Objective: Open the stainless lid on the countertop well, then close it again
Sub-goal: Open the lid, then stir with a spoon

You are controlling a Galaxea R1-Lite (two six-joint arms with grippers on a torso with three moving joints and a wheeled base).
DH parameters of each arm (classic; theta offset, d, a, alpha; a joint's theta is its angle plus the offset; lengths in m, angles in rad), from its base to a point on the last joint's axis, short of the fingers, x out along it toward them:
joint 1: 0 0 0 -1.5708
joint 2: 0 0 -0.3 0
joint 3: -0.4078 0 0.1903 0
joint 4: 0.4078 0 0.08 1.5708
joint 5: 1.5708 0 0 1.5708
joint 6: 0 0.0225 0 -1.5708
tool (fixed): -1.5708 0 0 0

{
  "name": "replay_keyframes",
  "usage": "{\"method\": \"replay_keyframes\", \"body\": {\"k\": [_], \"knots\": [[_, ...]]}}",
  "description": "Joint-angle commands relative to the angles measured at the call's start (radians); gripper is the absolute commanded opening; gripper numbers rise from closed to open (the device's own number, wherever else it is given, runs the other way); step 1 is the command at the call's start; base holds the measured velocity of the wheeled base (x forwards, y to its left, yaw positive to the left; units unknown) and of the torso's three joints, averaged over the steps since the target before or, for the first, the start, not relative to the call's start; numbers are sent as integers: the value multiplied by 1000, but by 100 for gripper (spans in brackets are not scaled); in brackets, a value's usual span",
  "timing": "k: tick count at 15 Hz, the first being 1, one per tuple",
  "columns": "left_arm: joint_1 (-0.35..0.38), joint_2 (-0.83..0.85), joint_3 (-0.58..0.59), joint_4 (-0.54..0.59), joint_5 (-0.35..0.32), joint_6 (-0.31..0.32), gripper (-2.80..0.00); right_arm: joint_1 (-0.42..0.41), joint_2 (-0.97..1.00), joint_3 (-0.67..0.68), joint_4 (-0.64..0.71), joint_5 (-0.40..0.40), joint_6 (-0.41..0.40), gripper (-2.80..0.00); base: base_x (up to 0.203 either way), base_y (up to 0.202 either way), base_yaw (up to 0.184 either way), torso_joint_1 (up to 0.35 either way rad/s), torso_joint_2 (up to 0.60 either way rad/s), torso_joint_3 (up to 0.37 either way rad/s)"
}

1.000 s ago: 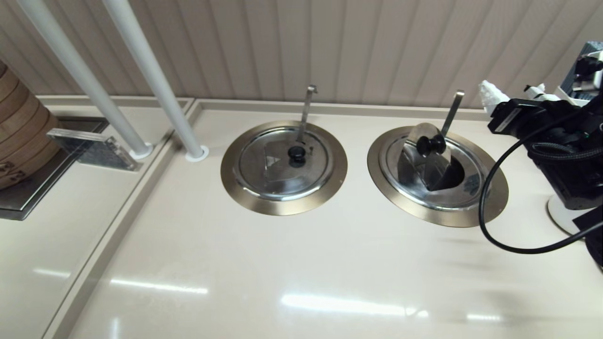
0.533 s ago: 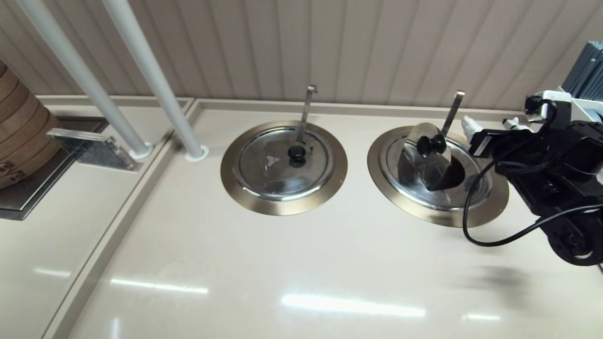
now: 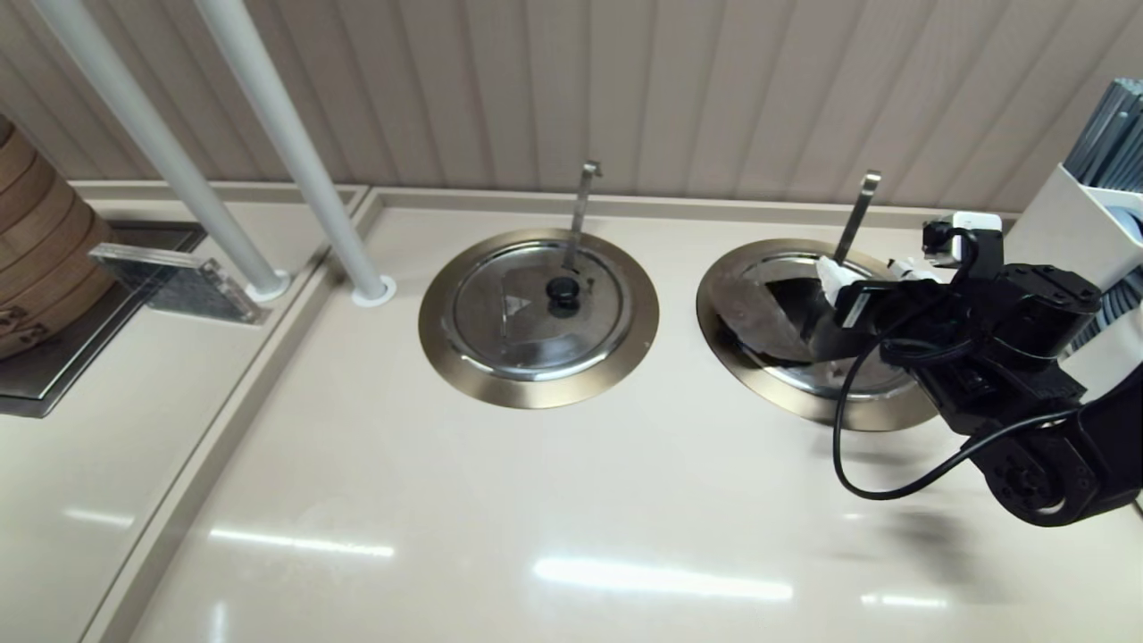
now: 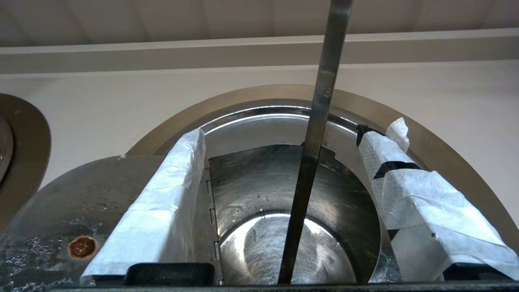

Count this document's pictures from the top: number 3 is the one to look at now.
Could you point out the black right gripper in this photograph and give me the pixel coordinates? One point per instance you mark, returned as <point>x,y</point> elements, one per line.
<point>942,317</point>

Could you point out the dark recessed steamer tray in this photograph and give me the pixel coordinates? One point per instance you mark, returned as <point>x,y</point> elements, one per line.
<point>54,375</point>

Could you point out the thin white support pole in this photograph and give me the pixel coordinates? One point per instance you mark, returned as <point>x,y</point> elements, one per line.
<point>165,152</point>

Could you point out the stacked bamboo steamer baskets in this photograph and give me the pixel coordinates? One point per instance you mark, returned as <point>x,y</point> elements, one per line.
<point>45,250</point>

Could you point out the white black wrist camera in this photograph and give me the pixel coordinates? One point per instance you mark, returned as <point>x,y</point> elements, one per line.
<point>978,228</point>

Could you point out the clear acrylic sign block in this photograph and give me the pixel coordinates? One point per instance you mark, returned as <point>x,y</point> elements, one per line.
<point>187,288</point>

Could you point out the steel pot lid black knob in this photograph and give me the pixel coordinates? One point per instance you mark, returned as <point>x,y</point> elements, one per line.
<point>500,339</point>
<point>759,313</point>

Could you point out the white cutlery holder box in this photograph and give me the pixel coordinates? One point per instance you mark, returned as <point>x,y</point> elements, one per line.
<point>1063,214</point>

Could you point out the thick white support pole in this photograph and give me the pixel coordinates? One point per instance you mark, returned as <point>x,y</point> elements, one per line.
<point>301,152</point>

